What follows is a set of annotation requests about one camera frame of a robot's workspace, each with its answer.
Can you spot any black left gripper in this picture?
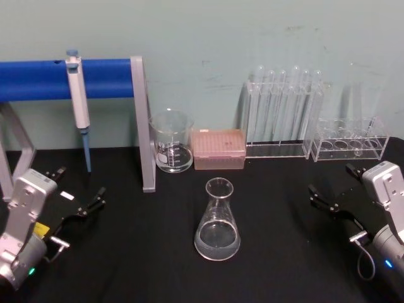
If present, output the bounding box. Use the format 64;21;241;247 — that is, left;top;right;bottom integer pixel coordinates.
33;166;107;243

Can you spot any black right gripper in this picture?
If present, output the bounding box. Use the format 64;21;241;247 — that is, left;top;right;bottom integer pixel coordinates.
307;162;391;238

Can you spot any low clear tube rack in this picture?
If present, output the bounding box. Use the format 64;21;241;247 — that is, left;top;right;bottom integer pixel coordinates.
310;116;389;163

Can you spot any tall clear test tube rack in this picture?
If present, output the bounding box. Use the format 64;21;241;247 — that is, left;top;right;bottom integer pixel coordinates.
245;80;325;159

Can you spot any white and blue pipette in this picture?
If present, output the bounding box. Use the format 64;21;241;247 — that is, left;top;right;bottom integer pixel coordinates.
64;48;93;173

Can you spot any clear test tube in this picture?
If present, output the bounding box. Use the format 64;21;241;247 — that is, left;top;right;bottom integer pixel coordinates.
260;69;275;146
283;64;300;145
251;64;266;145
304;69;323;146
293;69;310;146
270;69;286;146

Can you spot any black table cloth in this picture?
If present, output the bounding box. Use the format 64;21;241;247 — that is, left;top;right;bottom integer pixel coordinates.
0;137;404;303

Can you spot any clear glass beaker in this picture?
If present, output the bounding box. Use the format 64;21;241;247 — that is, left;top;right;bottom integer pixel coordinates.
148;109;195;174

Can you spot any blue stand bar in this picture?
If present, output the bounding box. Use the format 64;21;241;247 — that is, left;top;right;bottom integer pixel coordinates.
0;58;132;102

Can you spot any pink pipette tip box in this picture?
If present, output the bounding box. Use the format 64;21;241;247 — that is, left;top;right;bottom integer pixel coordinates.
190;128;247;171

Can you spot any clear conical glass flask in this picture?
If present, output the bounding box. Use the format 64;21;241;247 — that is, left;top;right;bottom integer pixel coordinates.
193;177;242;262

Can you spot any left gripper dark cable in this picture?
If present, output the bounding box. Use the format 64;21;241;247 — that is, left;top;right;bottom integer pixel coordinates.
45;236;71;263

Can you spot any gripper dark cable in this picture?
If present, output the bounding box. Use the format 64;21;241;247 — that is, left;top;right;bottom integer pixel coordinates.
348;231;378;281
45;236;71;263

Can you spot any grey stand side frame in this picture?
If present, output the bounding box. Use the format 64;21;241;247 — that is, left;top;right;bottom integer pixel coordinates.
0;101;37;203

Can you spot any right gripper dark cable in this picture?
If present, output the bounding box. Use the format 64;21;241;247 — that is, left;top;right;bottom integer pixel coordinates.
348;231;378;281

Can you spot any grey stand post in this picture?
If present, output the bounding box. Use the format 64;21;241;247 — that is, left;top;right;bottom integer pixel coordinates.
129;56;157;194

